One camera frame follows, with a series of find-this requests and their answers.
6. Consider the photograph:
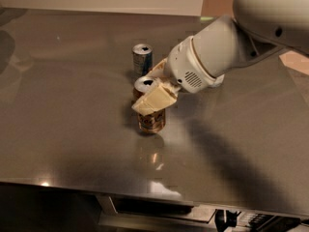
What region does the orange LaCroix soda can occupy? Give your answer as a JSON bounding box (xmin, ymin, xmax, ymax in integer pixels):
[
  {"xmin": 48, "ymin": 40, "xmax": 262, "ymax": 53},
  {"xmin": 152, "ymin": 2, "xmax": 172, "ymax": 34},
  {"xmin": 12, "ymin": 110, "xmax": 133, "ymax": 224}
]
[{"xmin": 133, "ymin": 76, "xmax": 166, "ymax": 133}]

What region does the silver blue energy drink can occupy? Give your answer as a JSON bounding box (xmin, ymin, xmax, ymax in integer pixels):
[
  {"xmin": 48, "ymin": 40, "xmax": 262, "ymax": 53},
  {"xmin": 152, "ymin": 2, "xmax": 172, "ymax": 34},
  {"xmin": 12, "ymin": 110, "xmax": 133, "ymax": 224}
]
[{"xmin": 132, "ymin": 43, "xmax": 153, "ymax": 79}]

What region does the under-table metal shelf frame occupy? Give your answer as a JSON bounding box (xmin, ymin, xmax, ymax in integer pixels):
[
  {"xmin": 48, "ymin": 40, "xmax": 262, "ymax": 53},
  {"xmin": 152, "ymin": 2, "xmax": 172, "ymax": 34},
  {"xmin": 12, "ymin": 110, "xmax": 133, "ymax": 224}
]
[{"xmin": 97, "ymin": 194, "xmax": 309, "ymax": 232}]

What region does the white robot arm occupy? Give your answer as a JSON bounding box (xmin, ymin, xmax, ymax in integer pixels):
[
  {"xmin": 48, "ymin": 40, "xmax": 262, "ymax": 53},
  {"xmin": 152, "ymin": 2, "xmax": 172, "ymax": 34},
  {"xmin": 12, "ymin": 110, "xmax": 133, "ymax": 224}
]
[{"xmin": 132, "ymin": 0, "xmax": 309, "ymax": 115}]

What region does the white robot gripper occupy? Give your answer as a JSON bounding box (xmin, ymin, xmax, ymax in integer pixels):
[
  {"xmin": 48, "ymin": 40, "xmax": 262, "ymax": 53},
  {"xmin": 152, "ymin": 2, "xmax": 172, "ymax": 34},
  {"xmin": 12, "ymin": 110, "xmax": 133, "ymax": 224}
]
[{"xmin": 132, "ymin": 36, "xmax": 225, "ymax": 116}]

